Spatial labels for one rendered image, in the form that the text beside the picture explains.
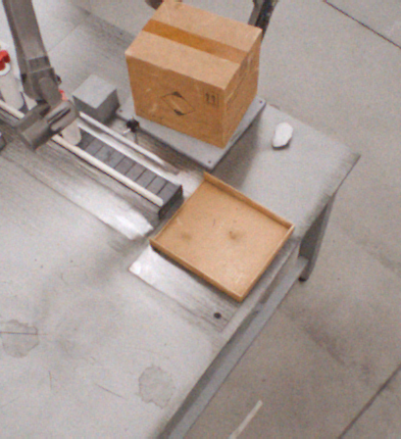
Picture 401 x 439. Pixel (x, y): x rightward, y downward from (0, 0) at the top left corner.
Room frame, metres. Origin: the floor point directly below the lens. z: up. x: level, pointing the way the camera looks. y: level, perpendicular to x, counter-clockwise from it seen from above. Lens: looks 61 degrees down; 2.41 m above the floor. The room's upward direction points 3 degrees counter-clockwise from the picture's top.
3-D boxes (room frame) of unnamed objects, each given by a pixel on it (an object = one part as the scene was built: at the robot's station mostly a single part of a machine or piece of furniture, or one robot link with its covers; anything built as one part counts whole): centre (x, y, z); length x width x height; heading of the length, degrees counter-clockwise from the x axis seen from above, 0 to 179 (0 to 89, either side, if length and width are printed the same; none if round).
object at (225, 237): (0.83, -0.06, 0.85); 0.30 x 0.26 x 0.04; 51
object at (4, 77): (1.30, 0.53, 0.98); 0.05 x 0.05 x 0.20
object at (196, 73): (1.28, -0.02, 0.99); 0.30 x 0.24 x 0.27; 60
